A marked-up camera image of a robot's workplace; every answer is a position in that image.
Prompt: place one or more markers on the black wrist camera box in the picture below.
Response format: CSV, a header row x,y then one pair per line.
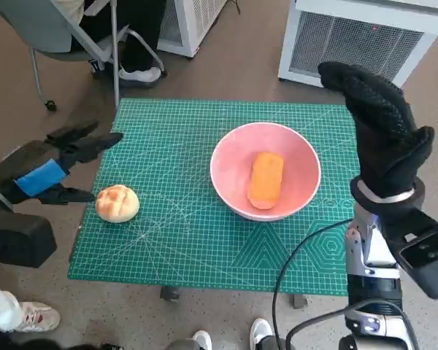
x,y
18,240
423,255

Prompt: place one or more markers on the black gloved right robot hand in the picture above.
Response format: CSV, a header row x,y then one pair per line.
x,y
387,146

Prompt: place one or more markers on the long orange toy bread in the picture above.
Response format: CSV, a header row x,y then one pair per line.
x,y
264,182

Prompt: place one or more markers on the seated person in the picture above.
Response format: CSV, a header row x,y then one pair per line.
x,y
142,36

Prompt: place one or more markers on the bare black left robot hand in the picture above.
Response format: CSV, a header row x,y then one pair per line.
x,y
29,164

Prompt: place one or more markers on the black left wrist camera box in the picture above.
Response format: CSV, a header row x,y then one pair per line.
x,y
18,240

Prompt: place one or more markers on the green cutting mat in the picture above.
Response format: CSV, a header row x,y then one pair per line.
x,y
175,146

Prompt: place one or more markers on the round toy bread bun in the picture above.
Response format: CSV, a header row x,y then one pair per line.
x,y
117,204

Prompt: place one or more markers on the grey office chair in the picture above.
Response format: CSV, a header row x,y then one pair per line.
x,y
36,25

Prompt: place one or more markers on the pink bowl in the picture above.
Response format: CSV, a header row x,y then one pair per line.
x,y
226,164

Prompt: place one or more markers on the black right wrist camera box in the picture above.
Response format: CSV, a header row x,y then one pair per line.
x,y
423,255

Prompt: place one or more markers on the grey table leg foot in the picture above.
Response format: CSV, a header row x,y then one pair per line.
x,y
169,293
299,301

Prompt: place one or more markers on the large white mesh appliance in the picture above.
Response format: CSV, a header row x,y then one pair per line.
x,y
350,36

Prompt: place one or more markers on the small white mesh appliance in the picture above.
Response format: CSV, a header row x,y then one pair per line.
x,y
204,18

